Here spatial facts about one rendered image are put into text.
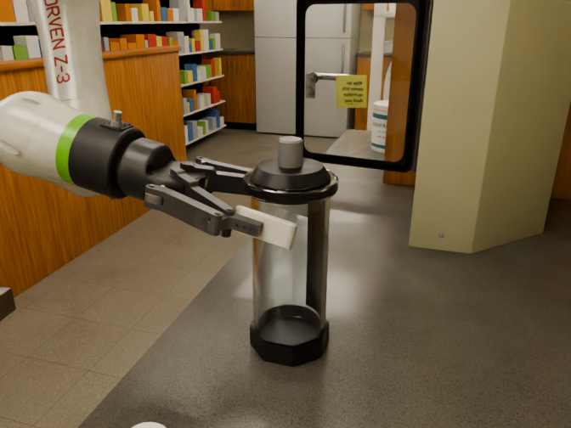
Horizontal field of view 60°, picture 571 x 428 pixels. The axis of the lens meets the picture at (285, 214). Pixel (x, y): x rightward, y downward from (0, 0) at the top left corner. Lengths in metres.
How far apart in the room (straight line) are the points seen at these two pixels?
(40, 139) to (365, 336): 0.48
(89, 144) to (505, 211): 0.71
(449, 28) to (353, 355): 0.52
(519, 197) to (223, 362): 0.62
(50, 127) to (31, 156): 0.04
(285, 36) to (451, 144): 5.19
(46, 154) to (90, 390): 1.58
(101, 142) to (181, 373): 0.29
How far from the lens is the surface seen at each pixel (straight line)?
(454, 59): 0.86
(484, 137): 0.88
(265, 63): 6.09
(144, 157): 0.60
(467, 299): 0.80
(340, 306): 0.74
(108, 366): 2.25
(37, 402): 2.18
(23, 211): 2.86
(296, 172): 0.53
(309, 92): 1.23
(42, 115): 0.67
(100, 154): 0.61
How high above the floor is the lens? 1.33
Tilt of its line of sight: 22 degrees down
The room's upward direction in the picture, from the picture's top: straight up
